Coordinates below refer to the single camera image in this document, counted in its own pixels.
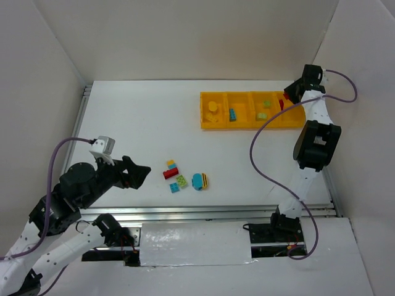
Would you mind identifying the light green lego brick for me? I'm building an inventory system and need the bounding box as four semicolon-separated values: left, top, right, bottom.
256;113;267;121

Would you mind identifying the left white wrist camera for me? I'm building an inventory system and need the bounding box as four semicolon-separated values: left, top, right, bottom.
89;136;115;165

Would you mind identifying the aluminium rail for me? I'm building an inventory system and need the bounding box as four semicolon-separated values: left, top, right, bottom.
296;81;344;216
80;206;337;223
56;84;93;181

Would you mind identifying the white foil covered panel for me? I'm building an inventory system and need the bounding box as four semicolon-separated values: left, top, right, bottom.
139;222;253;267

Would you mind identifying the aluminium left rail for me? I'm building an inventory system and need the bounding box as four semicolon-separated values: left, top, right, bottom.
56;84;93;181

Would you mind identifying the red arch lego brick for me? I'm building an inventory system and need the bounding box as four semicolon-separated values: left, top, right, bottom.
162;168;179;179

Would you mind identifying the yellow black striped lego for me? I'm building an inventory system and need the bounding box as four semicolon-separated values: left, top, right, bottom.
201;173;208;189

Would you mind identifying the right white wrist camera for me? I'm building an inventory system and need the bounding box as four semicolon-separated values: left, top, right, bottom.
321;68;329;86

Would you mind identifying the lime green lego plate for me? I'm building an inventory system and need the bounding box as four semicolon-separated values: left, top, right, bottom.
176;175;188;188

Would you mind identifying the aluminium right rail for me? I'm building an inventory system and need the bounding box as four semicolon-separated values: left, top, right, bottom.
296;81;344;216

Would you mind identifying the yellow four-compartment bin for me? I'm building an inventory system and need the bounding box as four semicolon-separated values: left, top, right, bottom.
200;91;292;130

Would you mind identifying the teal long lego brick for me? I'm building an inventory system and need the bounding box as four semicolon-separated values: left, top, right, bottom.
229;109;237;122

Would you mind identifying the round yellow lego brick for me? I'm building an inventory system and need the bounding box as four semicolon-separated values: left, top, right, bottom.
208;101;218;113

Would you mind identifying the yellow long lego brick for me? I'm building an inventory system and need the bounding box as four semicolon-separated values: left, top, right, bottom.
204;113;220;123

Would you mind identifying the red rectangular lego brick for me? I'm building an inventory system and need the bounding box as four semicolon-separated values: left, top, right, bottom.
279;99;285;110

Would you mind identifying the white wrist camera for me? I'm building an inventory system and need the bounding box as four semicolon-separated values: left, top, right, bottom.
321;68;329;86
89;136;115;165

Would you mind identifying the teal rounded lego brick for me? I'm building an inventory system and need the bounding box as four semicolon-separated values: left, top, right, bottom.
191;173;203;191

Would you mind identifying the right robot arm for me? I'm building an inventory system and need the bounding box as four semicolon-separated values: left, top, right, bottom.
270;64;341;233

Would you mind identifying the teal square lego plate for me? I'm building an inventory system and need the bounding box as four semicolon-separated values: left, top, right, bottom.
169;183;180;194

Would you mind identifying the small teal lego brick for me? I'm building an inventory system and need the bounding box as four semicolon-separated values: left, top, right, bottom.
168;163;177;170

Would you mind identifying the aluminium front rail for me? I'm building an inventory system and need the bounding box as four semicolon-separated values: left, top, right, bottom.
80;206;337;223

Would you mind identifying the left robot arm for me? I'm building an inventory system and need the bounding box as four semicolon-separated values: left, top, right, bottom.
1;156;151;295

